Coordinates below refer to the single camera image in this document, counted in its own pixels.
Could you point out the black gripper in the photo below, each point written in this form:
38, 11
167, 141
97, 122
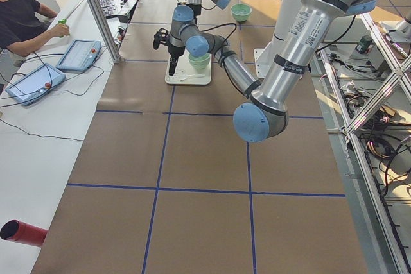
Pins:
175, 51

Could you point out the green bowl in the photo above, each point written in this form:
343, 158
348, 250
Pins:
241, 12
199, 63

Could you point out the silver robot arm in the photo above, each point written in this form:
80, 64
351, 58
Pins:
264, 115

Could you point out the white serving tray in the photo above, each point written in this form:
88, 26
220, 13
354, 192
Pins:
183, 67

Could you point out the white plastic spoon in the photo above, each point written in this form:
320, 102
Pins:
190, 76

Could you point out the black keyboard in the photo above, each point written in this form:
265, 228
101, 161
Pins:
108, 8

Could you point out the far blue teach pendant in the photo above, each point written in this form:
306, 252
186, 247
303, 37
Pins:
79, 56

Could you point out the blue teach pendant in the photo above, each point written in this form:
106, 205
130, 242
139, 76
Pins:
35, 85
79, 56

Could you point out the green spray bottle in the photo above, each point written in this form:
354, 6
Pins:
62, 28

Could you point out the near blue teach pendant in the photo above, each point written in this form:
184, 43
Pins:
35, 85

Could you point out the person in black shirt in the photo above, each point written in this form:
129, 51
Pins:
22, 33

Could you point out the red fire extinguisher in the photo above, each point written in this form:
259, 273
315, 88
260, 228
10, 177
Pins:
23, 233

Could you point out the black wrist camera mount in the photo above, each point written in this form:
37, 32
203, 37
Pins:
161, 37

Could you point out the aluminium frame post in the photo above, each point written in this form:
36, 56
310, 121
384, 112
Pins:
104, 30

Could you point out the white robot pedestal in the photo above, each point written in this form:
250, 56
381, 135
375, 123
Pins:
264, 58

